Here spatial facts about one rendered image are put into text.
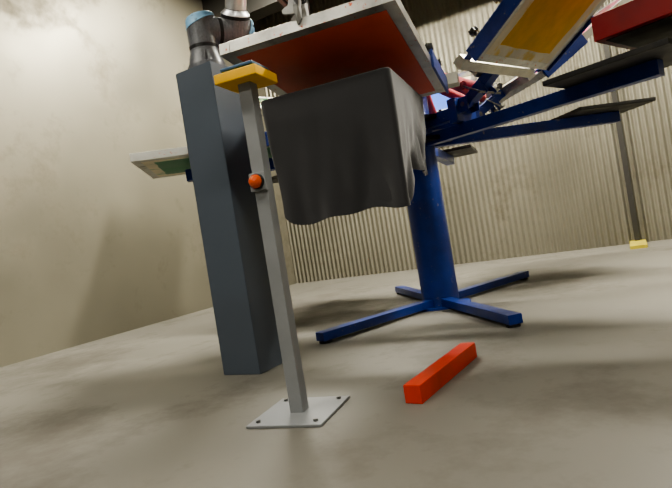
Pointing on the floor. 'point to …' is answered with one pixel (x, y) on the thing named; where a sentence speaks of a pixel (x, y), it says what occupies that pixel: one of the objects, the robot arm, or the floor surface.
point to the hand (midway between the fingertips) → (303, 23)
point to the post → (241, 83)
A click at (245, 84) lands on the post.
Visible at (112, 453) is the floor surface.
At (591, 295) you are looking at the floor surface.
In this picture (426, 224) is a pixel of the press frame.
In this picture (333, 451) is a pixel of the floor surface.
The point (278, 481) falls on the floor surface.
